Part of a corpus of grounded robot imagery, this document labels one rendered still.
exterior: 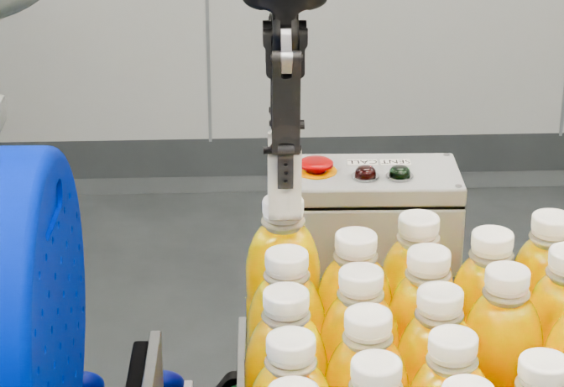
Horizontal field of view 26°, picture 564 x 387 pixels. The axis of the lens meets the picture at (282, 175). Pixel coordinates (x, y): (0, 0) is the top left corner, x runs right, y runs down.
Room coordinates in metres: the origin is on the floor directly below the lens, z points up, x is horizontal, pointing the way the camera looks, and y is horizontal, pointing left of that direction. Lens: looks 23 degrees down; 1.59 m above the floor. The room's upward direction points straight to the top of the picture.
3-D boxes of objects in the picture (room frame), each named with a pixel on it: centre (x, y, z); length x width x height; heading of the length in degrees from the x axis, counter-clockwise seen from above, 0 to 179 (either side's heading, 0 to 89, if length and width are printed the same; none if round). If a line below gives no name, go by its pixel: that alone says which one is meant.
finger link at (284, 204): (1.02, 0.00, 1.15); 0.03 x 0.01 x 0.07; 91
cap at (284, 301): (0.90, 0.00, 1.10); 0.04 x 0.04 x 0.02
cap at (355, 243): (1.00, -0.07, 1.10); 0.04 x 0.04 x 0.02
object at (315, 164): (1.17, -0.04, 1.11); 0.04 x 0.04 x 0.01
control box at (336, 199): (1.17, -0.09, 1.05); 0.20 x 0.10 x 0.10; 91
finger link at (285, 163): (1.00, 0.00, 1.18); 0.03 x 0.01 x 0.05; 1
